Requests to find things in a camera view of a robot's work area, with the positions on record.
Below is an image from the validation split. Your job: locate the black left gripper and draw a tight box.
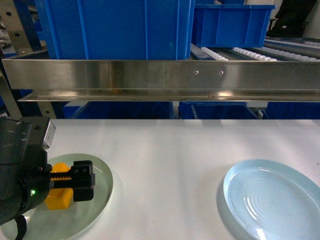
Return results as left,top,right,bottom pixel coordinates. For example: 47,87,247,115
18,145,96,215

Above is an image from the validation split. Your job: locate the yellow two-stud toy block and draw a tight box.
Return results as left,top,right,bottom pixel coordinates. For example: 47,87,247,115
44,162,74,211

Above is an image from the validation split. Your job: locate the pale green glass plate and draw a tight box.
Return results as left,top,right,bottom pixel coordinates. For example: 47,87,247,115
0,153,114,240

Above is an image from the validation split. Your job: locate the blue bin under shelf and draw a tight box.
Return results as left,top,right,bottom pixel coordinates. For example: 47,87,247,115
178,101,259,120

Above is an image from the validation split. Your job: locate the large blue plastic bin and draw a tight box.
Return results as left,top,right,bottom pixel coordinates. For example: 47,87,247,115
35,0,195,60

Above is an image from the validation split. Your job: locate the pale blue glass plate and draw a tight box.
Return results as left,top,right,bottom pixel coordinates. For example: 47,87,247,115
222,159,320,240

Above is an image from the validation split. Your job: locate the blue plastic bin on rollers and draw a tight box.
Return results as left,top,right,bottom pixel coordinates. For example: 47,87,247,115
191,4,276,48

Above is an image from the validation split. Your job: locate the white roller conveyor track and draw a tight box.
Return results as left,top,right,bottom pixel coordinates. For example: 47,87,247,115
200,47,320,62

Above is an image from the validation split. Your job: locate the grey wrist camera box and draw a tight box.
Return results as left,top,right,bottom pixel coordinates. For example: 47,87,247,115
21,116,56,150

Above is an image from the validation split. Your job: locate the stainless steel shelf rail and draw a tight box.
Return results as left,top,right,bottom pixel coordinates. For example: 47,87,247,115
3,59,320,102

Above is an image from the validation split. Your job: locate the steel rack upright post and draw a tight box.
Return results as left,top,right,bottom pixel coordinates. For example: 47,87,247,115
0,0,32,120

